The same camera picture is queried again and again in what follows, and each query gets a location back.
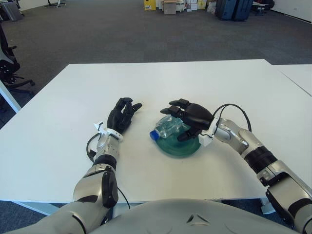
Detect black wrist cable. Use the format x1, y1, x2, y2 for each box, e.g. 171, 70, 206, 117
85, 134, 102, 163
213, 104, 252, 132

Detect background desk legs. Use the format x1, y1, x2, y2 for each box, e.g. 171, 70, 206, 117
44, 0, 67, 7

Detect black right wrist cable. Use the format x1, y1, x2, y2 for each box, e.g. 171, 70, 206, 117
213, 104, 252, 132

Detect black office chair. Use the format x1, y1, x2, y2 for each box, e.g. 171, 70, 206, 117
0, 23, 36, 95

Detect grey metal cabinet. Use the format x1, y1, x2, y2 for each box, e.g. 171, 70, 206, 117
1, 2, 25, 21

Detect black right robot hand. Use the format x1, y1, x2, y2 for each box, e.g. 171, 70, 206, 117
159, 98, 215, 142

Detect green round plate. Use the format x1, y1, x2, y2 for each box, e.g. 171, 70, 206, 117
154, 121, 203, 158

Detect background desk with chair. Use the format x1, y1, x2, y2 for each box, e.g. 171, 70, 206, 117
252, 0, 275, 16

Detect stack of white boxes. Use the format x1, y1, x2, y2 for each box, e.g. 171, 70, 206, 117
176, 0, 208, 12

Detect black left elbow cable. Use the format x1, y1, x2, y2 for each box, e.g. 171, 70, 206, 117
117, 186, 131, 210

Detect grey robot torso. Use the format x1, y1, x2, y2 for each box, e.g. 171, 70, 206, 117
90, 198, 300, 234

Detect brown cardboard box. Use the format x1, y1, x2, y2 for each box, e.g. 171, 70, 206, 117
163, 0, 176, 15

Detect clear bottle with blue cap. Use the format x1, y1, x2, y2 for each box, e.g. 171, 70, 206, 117
149, 116, 190, 142

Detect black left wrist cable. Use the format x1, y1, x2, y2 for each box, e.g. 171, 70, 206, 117
85, 134, 102, 163

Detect white side desk frame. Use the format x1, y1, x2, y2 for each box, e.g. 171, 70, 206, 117
0, 79, 22, 113

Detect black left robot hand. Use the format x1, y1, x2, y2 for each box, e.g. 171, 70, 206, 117
107, 97, 143, 135

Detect dark navy suitcase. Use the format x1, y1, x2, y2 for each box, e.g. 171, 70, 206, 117
233, 0, 253, 22

